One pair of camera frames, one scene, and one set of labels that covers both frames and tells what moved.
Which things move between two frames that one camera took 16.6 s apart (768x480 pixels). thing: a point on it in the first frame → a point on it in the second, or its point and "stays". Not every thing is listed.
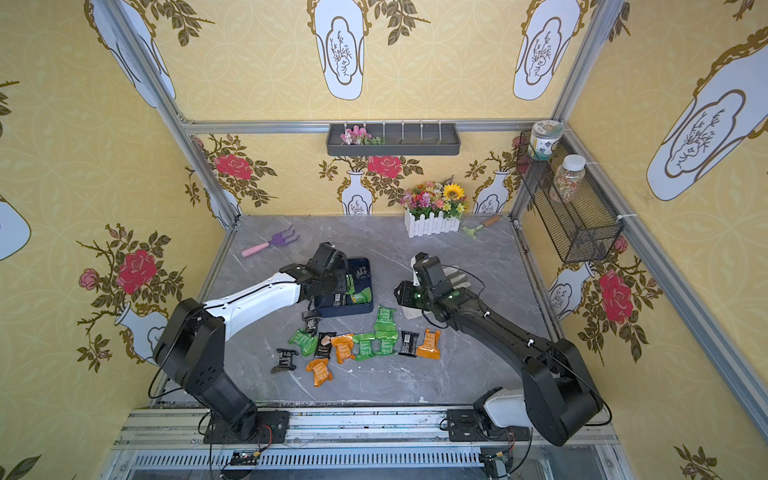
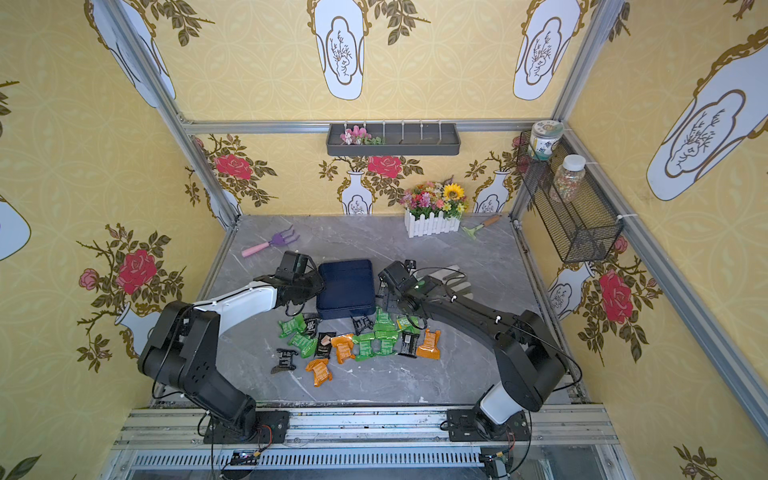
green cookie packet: [384, 326] stays
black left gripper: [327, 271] → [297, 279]
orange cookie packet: [320, 370] stays
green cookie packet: [307, 342] stays
